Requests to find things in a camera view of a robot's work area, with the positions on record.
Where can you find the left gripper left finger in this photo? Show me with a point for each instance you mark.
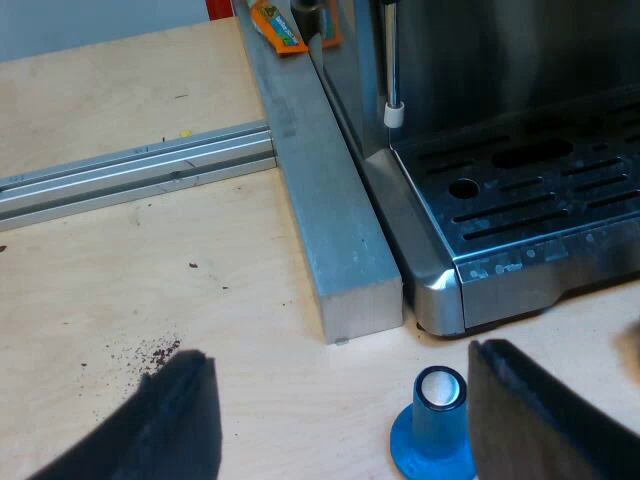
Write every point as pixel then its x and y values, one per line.
pixel 165 425

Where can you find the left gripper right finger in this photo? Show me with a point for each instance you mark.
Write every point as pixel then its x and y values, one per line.
pixel 530 430

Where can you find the steel espresso machine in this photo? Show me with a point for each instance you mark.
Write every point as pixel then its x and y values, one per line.
pixel 500 190

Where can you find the blue tamper with steel top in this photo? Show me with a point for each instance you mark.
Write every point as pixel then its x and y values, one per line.
pixel 434 425

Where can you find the metal block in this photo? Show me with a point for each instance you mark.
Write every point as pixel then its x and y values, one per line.
pixel 325 190

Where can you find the aluminium rail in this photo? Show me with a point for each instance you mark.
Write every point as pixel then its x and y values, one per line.
pixel 135 172

